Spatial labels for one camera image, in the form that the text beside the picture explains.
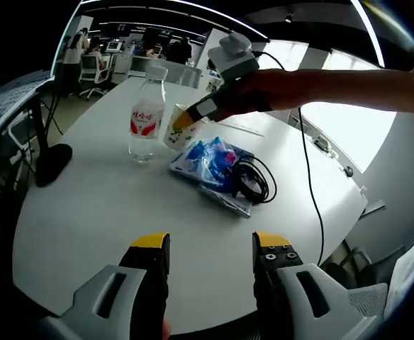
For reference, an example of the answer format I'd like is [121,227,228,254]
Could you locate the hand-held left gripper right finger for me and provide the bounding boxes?
[252,229,379,340]

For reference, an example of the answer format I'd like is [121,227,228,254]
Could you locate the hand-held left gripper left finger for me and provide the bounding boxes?
[38,232,172,340]

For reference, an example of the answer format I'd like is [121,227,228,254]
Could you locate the printed paper cup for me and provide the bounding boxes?
[162,102,208,149]

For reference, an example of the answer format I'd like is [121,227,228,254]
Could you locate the blue tissue pack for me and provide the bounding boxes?
[185,136,238,185]

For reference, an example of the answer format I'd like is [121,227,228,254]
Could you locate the clear plastic water bottle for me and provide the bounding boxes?
[127,64,169,164]

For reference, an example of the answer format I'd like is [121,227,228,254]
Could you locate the blue white wipes packet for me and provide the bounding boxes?
[198,180,253,218]
[168,140,257,181]

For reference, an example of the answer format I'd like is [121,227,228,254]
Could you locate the white tabletop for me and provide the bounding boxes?
[11,76,369,336]

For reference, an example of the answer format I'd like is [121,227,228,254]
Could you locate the person's right hand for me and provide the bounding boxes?
[223,69,284,118]

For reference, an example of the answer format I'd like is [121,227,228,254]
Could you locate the grey mesh chair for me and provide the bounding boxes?
[130,56,169,78]
[178,67,203,88]

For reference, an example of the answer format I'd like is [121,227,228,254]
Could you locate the white mesh office chair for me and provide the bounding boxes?
[78,55,112,100]

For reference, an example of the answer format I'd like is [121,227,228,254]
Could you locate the black monitor stand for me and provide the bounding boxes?
[33,90,74,188]

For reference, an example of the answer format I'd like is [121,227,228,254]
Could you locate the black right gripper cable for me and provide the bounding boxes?
[251,51,327,266]

